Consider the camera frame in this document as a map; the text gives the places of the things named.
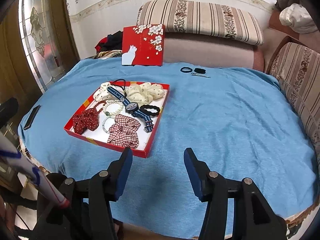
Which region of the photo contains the white cloth bundle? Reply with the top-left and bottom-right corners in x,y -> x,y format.
279,3 -> 318,33

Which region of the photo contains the striped floral sofa back cushion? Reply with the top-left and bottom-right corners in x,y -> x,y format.
136,0 -> 265,46

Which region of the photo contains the striped floral sofa side cushion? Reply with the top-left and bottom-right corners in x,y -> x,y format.
269,42 -> 320,140

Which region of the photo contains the pile of dark clothes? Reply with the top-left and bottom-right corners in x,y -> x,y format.
94,31 -> 124,53

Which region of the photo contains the wooden door with glass panel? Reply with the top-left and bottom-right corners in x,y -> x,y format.
0,0 -> 80,130

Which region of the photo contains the black ruffled hair tie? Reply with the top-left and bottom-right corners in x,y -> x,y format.
139,104 -> 160,117

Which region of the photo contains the white cherry-print scrunchie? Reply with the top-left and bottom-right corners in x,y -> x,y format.
93,81 -> 112,102

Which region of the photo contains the pearl bracelet with green bead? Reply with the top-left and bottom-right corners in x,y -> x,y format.
103,99 -> 125,118

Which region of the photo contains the pale bead bracelet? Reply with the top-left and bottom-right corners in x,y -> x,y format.
101,116 -> 118,134

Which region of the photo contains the blue striped strap watch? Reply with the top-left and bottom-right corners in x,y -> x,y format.
107,85 -> 152,133

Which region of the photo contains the cream sheer dotted scrunchie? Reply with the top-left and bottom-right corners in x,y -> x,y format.
125,82 -> 166,107

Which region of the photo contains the red tray box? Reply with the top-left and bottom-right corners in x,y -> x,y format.
64,81 -> 171,159

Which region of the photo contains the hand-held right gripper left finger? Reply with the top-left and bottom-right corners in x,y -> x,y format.
35,147 -> 133,240

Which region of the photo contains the red white-dotted scrunchie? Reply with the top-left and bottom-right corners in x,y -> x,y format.
72,106 -> 100,134

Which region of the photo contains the beige patterned blanket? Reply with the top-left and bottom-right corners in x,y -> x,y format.
94,50 -> 123,60

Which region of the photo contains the red plaid scrunchie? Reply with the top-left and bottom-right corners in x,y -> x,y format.
107,114 -> 141,148

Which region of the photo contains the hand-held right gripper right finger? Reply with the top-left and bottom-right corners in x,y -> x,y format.
184,147 -> 288,240

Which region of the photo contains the black cord hair tie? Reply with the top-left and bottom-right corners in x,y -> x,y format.
110,78 -> 130,98

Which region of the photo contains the brown sofa armrest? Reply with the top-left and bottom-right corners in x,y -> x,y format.
268,10 -> 320,48

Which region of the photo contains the blue blanket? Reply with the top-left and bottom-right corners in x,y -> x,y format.
17,56 -> 319,239

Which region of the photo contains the red cat-print box lid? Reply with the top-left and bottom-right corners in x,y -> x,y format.
122,24 -> 166,67

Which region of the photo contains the black smartphone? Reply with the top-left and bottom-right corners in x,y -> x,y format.
23,104 -> 41,130

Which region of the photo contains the pink sofa seat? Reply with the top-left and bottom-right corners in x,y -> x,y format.
162,34 -> 265,70

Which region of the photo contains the white blue-marked rod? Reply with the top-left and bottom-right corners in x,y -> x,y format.
0,131 -> 71,210

